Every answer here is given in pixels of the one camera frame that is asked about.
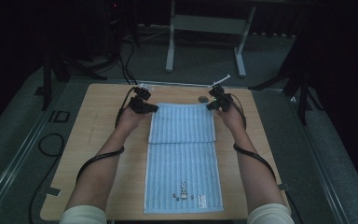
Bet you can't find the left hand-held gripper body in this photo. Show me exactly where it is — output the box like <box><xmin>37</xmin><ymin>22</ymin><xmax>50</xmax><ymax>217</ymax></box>
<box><xmin>129</xmin><ymin>83</ymin><xmax>153</xmax><ymax>114</ymax></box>

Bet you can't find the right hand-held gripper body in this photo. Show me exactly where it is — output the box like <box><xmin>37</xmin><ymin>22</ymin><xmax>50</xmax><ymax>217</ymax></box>
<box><xmin>209</xmin><ymin>74</ymin><xmax>233</xmax><ymax>111</ymax></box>

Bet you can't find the light blue striped towel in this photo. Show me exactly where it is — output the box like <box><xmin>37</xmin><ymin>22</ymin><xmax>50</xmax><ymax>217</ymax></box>
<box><xmin>143</xmin><ymin>102</ymin><xmax>225</xmax><ymax>215</ymax></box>

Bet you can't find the person's right hand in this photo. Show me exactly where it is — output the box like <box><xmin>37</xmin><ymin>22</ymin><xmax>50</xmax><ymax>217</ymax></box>
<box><xmin>215</xmin><ymin>105</ymin><xmax>247</xmax><ymax>133</ymax></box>

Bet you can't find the person's left hand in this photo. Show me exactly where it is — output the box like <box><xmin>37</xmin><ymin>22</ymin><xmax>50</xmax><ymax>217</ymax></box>
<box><xmin>115</xmin><ymin>106</ymin><xmax>153</xmax><ymax>134</ymax></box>

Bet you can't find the thin white strip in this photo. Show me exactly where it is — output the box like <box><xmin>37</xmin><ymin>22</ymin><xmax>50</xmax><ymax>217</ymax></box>
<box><xmin>139</xmin><ymin>80</ymin><xmax>219</xmax><ymax>88</ymax></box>

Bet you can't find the black tripod stand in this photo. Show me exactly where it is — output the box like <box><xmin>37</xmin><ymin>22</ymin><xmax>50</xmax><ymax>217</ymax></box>
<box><xmin>249</xmin><ymin>46</ymin><xmax>324</xmax><ymax>126</ymax></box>
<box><xmin>34</xmin><ymin>46</ymin><xmax>108</xmax><ymax>111</ymax></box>

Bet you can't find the dark equipment rack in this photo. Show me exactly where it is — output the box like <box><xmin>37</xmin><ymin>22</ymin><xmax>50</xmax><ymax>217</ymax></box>
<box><xmin>103</xmin><ymin>0</ymin><xmax>139</xmax><ymax>63</ymax></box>

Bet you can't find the person's right white sleeve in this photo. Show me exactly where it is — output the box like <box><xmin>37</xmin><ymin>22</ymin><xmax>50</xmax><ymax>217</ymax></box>
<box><xmin>247</xmin><ymin>203</ymin><xmax>296</xmax><ymax>224</ymax></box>

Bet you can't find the person's white sleeve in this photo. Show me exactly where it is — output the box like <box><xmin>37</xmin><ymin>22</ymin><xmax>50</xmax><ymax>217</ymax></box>
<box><xmin>247</xmin><ymin>203</ymin><xmax>296</xmax><ymax>224</ymax></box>
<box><xmin>59</xmin><ymin>204</ymin><xmax>108</xmax><ymax>224</ymax></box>

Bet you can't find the person's left white sleeve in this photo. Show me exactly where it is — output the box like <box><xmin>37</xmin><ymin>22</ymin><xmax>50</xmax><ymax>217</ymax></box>
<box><xmin>59</xmin><ymin>204</ymin><xmax>108</xmax><ymax>224</ymax></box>

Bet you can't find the black cable bundle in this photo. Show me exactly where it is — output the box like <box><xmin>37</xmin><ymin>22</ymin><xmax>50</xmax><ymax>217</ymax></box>
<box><xmin>117</xmin><ymin>40</ymin><xmax>140</xmax><ymax>86</ymax></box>

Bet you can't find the left hand-held gripper black cable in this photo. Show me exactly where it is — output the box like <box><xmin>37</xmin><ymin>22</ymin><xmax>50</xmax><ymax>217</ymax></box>
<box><xmin>75</xmin><ymin>87</ymin><xmax>138</xmax><ymax>185</ymax></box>

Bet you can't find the white metal table frame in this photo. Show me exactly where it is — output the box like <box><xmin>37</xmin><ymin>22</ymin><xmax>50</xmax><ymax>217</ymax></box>
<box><xmin>165</xmin><ymin>0</ymin><xmax>257</xmax><ymax>78</ymax></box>

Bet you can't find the black cable on floor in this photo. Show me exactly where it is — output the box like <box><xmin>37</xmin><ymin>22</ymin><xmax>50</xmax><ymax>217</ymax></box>
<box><xmin>27</xmin><ymin>133</ymin><xmax>65</xmax><ymax>224</ymax></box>

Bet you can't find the metal floor rail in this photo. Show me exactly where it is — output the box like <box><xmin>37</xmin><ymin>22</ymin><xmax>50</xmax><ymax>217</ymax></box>
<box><xmin>287</xmin><ymin>91</ymin><xmax>353</xmax><ymax>224</ymax></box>
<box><xmin>0</xmin><ymin>82</ymin><xmax>68</xmax><ymax>218</ymax></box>

